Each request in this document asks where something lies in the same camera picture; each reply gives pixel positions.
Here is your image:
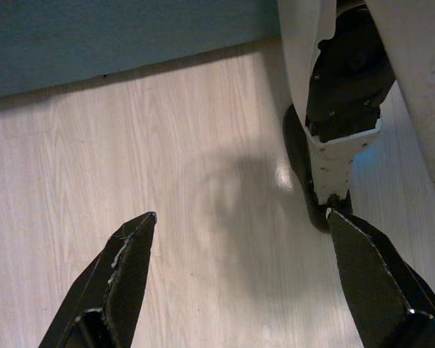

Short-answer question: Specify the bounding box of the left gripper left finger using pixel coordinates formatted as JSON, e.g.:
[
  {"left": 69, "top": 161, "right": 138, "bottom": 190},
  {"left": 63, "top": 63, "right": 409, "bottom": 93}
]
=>
[{"left": 38, "top": 211, "right": 157, "bottom": 348}]

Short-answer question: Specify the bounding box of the blue-grey upholstered headboard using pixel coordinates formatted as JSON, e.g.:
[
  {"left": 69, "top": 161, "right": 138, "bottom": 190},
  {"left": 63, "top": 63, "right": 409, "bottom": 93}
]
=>
[{"left": 0, "top": 0, "right": 279, "bottom": 102}]

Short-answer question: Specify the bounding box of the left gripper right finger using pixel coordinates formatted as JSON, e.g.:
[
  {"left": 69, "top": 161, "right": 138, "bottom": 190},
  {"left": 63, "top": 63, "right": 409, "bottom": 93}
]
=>
[{"left": 326, "top": 207, "right": 435, "bottom": 348}]

